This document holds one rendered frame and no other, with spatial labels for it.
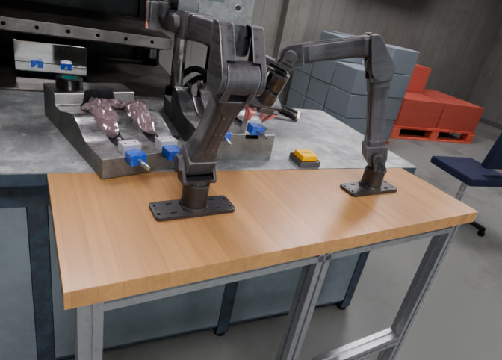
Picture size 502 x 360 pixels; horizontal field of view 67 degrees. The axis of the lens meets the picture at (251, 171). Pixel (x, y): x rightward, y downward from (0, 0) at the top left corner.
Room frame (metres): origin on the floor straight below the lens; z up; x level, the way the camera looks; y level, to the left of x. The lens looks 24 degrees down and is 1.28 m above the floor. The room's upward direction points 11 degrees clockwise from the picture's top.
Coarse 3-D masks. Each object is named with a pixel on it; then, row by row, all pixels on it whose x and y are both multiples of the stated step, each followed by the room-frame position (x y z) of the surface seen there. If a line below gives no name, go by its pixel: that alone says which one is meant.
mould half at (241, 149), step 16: (176, 96) 1.34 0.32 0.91; (208, 96) 1.38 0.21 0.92; (176, 112) 1.32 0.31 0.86; (192, 112) 1.27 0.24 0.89; (240, 112) 1.37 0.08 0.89; (176, 128) 1.30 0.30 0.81; (192, 128) 1.13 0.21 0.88; (240, 128) 1.19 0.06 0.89; (224, 144) 1.11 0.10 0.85; (240, 144) 1.14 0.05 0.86; (256, 144) 1.16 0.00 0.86; (272, 144) 1.19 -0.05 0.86
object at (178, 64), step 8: (152, 0) 2.37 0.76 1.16; (160, 0) 2.41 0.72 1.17; (176, 40) 1.78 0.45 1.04; (184, 40) 1.78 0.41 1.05; (176, 48) 1.77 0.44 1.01; (184, 48) 1.79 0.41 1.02; (144, 56) 2.39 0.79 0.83; (152, 56) 2.38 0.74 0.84; (176, 56) 1.77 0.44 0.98; (184, 56) 1.79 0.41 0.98; (152, 64) 2.37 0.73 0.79; (176, 64) 1.77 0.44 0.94; (184, 64) 1.80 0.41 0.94; (176, 72) 1.77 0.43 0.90; (176, 80) 1.77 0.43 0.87; (168, 88) 1.77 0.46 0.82
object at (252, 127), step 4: (248, 120) 1.15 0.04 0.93; (252, 120) 1.16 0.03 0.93; (256, 120) 1.16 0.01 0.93; (260, 120) 1.17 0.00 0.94; (244, 124) 1.16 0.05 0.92; (248, 124) 1.15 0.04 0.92; (252, 124) 1.14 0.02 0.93; (256, 124) 1.15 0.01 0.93; (260, 124) 1.16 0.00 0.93; (244, 128) 1.16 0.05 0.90; (248, 128) 1.14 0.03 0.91; (252, 128) 1.12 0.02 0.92; (256, 128) 1.12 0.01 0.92; (260, 128) 1.13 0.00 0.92; (264, 128) 1.14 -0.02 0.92; (244, 132) 1.15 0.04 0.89; (248, 132) 1.15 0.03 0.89; (252, 132) 1.12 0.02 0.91; (256, 132) 1.12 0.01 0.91; (260, 132) 1.11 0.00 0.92; (264, 136) 1.08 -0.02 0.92
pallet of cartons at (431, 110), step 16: (416, 64) 5.52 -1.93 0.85; (416, 80) 5.30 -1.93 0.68; (416, 96) 5.03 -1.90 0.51; (432, 96) 5.29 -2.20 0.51; (448, 96) 5.60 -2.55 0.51; (400, 112) 4.70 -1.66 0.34; (416, 112) 4.79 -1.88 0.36; (432, 112) 4.89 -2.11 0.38; (448, 112) 5.00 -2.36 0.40; (464, 112) 5.08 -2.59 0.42; (480, 112) 5.17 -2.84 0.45; (400, 128) 4.71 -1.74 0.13; (416, 128) 4.80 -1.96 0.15; (432, 128) 4.92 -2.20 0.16; (448, 128) 5.03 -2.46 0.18; (464, 128) 5.12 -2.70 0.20
